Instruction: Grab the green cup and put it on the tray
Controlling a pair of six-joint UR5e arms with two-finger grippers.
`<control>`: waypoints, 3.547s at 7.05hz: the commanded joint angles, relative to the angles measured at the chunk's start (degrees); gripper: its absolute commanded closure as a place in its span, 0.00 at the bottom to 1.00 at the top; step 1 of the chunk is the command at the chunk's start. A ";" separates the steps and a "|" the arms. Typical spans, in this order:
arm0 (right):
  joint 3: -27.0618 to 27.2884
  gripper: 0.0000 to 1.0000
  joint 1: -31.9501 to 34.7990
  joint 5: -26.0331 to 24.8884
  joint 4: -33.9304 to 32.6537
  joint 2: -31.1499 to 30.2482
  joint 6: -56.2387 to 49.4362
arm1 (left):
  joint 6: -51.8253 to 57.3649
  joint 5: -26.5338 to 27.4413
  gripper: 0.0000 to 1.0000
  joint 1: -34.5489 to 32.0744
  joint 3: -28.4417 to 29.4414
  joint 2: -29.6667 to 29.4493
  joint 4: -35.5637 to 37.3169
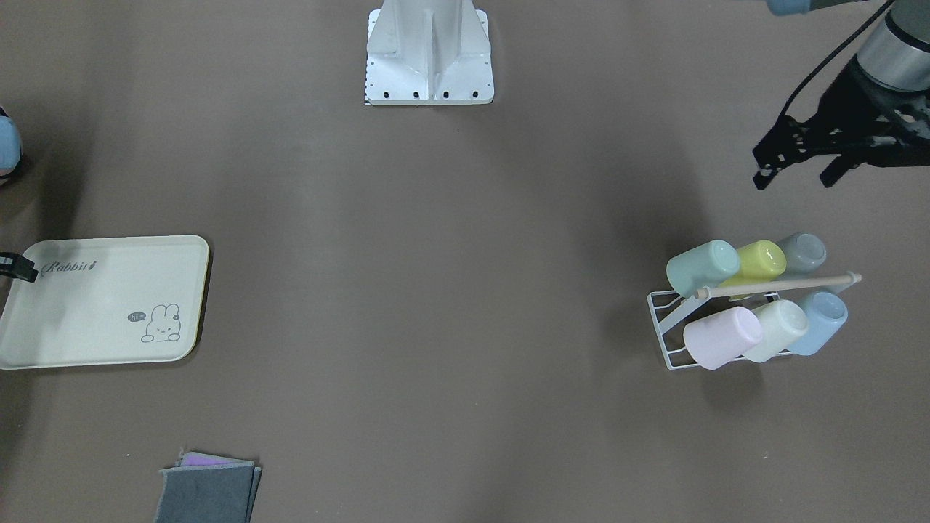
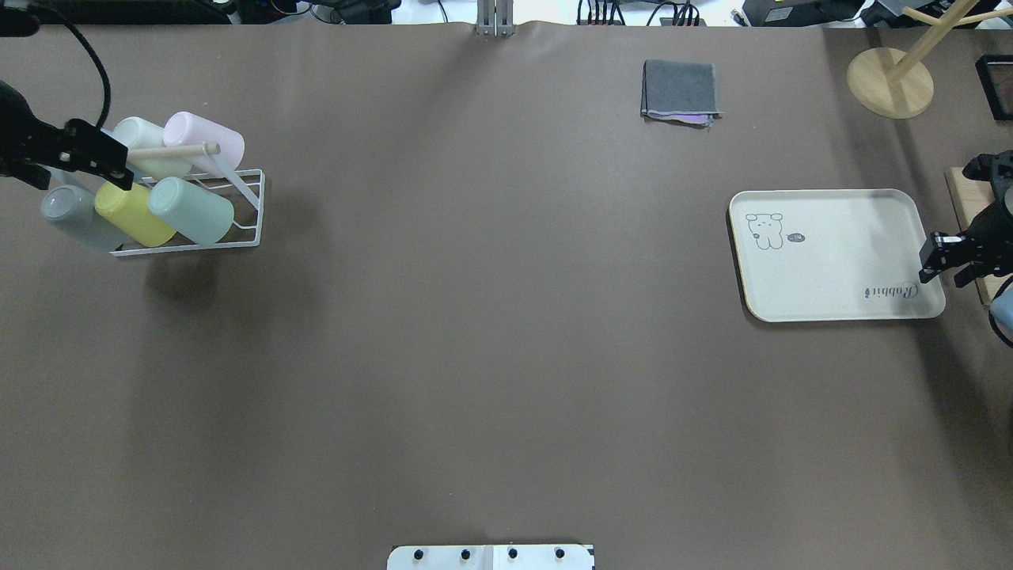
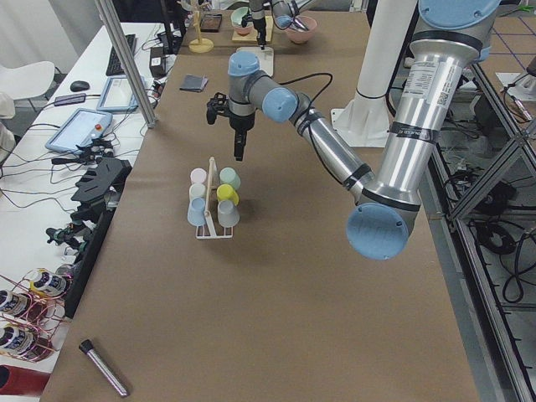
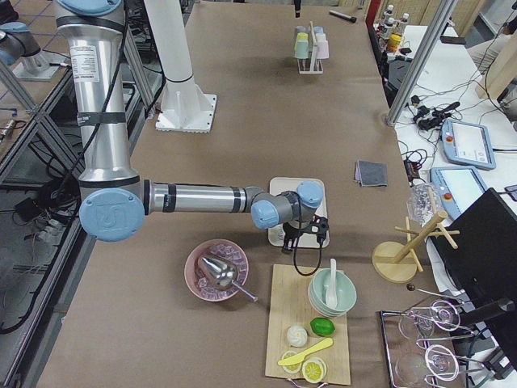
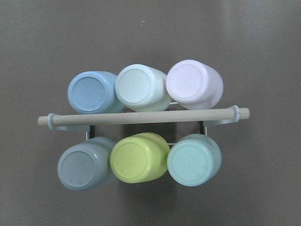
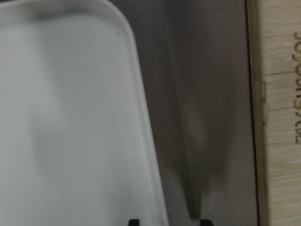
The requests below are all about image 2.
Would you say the mint green cup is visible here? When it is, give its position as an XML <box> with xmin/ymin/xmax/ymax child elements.
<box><xmin>148</xmin><ymin>177</ymin><xmax>234</xmax><ymax>245</ymax></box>

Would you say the grey folded cloth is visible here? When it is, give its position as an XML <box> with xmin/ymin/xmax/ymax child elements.
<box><xmin>640</xmin><ymin>59</ymin><xmax>721</xmax><ymax>116</ymax></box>

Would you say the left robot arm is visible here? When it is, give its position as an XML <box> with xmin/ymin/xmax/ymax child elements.
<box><xmin>1</xmin><ymin>81</ymin><xmax>135</xmax><ymax>192</ymax></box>

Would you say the grey cup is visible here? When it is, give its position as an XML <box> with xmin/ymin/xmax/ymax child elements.
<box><xmin>40</xmin><ymin>184</ymin><xmax>129</xmax><ymax>253</ymax></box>

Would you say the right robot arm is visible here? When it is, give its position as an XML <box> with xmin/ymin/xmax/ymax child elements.
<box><xmin>918</xmin><ymin>151</ymin><xmax>1012</xmax><ymax>346</ymax></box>

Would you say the wooden mug tree stand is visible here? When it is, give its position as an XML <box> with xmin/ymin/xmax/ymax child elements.
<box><xmin>846</xmin><ymin>1</ymin><xmax>1012</xmax><ymax>120</ymax></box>

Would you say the white wire cup rack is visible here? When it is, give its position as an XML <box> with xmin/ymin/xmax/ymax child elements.
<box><xmin>110</xmin><ymin>167</ymin><xmax>267</xmax><ymax>257</ymax></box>

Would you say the cream white cup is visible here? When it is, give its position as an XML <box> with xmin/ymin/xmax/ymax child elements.
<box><xmin>112</xmin><ymin>116</ymin><xmax>192</xmax><ymax>180</ymax></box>

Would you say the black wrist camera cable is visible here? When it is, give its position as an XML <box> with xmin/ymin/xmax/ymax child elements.
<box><xmin>0</xmin><ymin>0</ymin><xmax>112</xmax><ymax>131</ymax></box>

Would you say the wooden rack handle rod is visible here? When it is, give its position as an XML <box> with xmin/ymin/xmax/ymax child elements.
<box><xmin>127</xmin><ymin>142</ymin><xmax>222</xmax><ymax>160</ymax></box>

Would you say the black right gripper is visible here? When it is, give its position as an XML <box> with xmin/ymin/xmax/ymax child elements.
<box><xmin>918</xmin><ymin>206</ymin><xmax>1012</xmax><ymax>288</ymax></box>

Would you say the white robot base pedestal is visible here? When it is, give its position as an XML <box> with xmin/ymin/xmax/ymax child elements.
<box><xmin>386</xmin><ymin>542</ymin><xmax>596</xmax><ymax>569</ymax></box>

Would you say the pink folded cloth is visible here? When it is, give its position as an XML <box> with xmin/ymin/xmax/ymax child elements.
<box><xmin>643</xmin><ymin>112</ymin><xmax>714</xmax><ymax>127</ymax></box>

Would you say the wooden cutting board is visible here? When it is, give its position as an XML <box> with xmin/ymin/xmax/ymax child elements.
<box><xmin>944</xmin><ymin>167</ymin><xmax>1000</xmax><ymax>306</ymax></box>

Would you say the pink cup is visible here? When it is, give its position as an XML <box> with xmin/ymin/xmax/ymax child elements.
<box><xmin>162</xmin><ymin>112</ymin><xmax>245</xmax><ymax>176</ymax></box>

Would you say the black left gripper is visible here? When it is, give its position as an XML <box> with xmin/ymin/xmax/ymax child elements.
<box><xmin>50</xmin><ymin>119</ymin><xmax>135</xmax><ymax>191</ymax></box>

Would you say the cream rabbit tray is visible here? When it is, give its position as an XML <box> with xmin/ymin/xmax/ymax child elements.
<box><xmin>728</xmin><ymin>188</ymin><xmax>947</xmax><ymax>322</ymax></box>

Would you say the yellow cup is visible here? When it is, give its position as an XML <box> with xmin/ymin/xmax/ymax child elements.
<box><xmin>93</xmin><ymin>183</ymin><xmax>176</xmax><ymax>248</ymax></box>

